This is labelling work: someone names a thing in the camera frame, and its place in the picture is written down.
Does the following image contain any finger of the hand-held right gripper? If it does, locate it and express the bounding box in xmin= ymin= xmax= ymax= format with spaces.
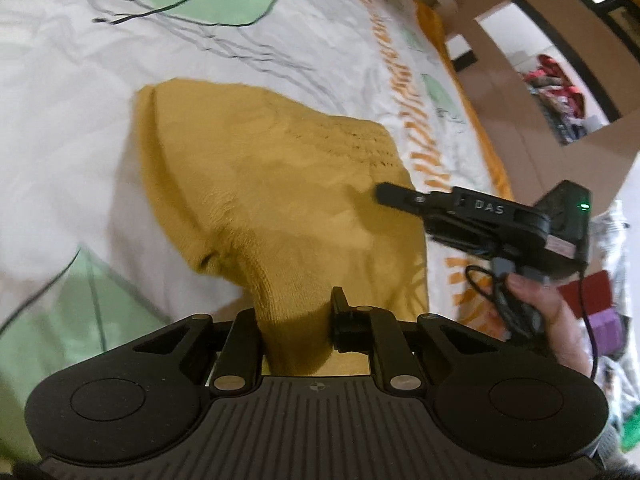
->
xmin=375 ymin=182 xmax=457 ymax=212

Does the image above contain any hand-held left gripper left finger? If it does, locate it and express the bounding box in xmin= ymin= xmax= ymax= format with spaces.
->
xmin=132 ymin=307 xmax=266 ymax=394

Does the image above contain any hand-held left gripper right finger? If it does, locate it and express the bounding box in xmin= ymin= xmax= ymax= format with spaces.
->
xmin=330 ymin=286 xmax=507 ymax=394

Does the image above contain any yellow knit sweater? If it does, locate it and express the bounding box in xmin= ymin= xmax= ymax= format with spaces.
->
xmin=131 ymin=78 xmax=431 ymax=377

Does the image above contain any pile of colourful clothes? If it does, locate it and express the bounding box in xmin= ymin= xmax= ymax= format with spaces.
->
xmin=521 ymin=54 xmax=610 ymax=145

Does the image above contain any person's right hand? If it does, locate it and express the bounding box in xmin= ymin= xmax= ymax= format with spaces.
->
xmin=492 ymin=276 xmax=597 ymax=370

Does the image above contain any red box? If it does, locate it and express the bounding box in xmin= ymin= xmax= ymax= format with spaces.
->
xmin=556 ymin=270 xmax=614 ymax=319

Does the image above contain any white patterned cloth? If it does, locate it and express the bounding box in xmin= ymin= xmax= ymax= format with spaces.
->
xmin=592 ymin=199 xmax=640 ymax=463

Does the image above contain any purple box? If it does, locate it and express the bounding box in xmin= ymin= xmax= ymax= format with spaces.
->
xmin=589 ymin=308 xmax=627 ymax=357

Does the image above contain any white printed bedsheet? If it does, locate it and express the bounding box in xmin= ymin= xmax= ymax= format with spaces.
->
xmin=0 ymin=0 xmax=516 ymax=461

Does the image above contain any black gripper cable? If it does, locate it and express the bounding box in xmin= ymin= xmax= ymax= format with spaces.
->
xmin=465 ymin=264 xmax=602 ymax=382

